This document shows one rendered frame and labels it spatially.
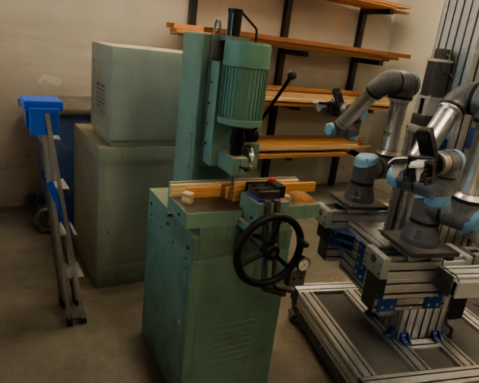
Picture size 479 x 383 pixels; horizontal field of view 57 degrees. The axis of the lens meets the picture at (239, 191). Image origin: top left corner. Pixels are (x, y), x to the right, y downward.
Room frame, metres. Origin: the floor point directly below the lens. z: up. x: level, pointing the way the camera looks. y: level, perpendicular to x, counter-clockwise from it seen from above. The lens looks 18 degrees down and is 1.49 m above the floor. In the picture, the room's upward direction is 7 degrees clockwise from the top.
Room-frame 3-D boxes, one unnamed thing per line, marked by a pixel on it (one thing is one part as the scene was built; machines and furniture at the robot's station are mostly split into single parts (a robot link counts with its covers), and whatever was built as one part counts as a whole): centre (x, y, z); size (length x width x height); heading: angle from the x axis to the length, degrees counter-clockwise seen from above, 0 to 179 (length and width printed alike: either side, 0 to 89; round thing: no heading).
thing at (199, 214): (1.67, -0.06, 0.87); 0.61 x 0.30 x 0.06; 120
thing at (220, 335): (1.85, 0.09, 0.36); 0.58 x 0.45 x 0.71; 30
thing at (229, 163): (1.76, 0.04, 1.03); 0.14 x 0.07 x 0.09; 30
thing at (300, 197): (1.81, -0.26, 0.91); 0.12 x 0.09 x 0.03; 30
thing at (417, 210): (1.69, -0.76, 0.98); 0.13 x 0.12 x 0.14; 43
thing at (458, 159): (1.42, -0.65, 1.21); 0.11 x 0.08 x 0.09; 133
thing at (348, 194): (2.17, -0.61, 0.87); 0.15 x 0.15 x 0.10
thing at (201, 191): (1.80, -0.07, 0.92); 0.62 x 0.02 x 0.04; 120
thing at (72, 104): (3.28, 1.33, 0.48); 0.64 x 0.54 x 0.97; 125
